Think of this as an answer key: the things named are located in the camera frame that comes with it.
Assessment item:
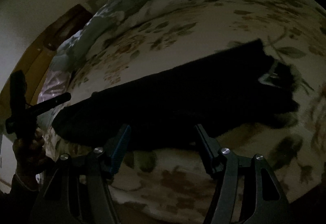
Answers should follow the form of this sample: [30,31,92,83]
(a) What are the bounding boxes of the black pants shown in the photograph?
[52,39,300,146]

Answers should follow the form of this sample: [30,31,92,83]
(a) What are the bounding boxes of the left hand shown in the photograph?
[13,128,54,190]

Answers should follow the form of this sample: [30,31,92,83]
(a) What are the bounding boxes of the purple patterned pillow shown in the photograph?
[37,70,71,103]

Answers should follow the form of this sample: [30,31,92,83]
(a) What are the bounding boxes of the wooden headboard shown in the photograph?
[13,3,95,104]

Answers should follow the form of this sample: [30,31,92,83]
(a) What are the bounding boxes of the floral bed sheet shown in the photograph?
[40,0,325,223]

